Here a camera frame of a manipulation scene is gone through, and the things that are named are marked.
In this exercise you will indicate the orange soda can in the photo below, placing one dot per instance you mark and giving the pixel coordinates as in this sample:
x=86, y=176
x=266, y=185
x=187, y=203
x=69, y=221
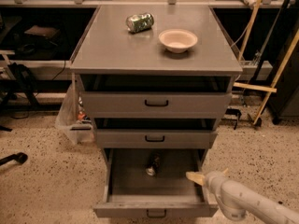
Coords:
x=153, y=165

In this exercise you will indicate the grey bottom drawer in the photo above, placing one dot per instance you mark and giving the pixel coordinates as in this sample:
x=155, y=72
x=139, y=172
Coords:
x=130, y=192

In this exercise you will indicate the grey drawer cabinet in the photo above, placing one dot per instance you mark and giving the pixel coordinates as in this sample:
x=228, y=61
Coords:
x=110, y=49

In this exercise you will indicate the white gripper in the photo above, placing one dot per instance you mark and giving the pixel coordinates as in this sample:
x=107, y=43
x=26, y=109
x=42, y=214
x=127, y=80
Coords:
x=211, y=179

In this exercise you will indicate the green soda can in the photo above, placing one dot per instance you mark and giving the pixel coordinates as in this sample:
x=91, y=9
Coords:
x=139, y=22

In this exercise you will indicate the grey drawer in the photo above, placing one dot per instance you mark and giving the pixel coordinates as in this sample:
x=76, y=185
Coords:
x=174, y=97
x=130, y=192
x=155, y=133

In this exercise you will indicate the white paper bowl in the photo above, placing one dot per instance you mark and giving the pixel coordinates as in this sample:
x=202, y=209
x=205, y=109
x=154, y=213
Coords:
x=178, y=40

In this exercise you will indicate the black chair caster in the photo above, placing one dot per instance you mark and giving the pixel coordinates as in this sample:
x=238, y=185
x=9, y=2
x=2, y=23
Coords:
x=19, y=158

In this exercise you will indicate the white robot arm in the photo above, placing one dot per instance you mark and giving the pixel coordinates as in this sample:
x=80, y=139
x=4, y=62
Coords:
x=234, y=199

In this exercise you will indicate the grey middle drawer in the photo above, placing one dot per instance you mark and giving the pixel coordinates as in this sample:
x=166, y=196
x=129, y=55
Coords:
x=155, y=133

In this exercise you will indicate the grey top drawer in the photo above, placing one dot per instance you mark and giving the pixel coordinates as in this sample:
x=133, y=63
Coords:
x=174, y=97

